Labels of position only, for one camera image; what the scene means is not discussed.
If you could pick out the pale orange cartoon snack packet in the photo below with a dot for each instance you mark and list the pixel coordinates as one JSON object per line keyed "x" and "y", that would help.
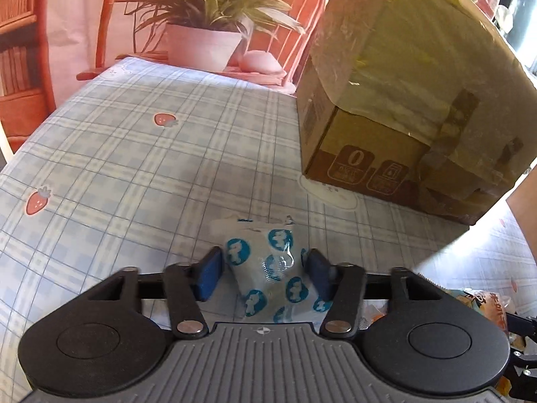
{"x": 482, "y": 306}

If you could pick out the printed room wall poster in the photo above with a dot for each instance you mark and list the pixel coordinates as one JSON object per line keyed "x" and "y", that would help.
{"x": 75, "y": 29}

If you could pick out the blue checked strawberry tablecloth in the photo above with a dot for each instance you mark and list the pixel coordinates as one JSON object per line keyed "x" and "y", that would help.
{"x": 126, "y": 176}

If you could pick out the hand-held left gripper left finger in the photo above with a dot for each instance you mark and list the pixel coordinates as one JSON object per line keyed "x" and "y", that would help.
{"x": 209, "y": 275}

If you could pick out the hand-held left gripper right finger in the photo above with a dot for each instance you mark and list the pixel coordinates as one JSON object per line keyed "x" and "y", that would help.
{"x": 316, "y": 275}

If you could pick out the taped brown cardboard box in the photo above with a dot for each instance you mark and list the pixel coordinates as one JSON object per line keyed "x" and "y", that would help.
{"x": 398, "y": 71}

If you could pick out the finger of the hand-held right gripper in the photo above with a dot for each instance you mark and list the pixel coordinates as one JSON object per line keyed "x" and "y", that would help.
{"x": 522, "y": 325}

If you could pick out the white packet with blue circles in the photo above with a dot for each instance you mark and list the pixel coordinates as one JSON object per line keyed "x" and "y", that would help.
{"x": 268, "y": 260}

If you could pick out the wooden panel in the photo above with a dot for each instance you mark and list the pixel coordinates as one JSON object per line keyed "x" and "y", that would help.
{"x": 526, "y": 218}

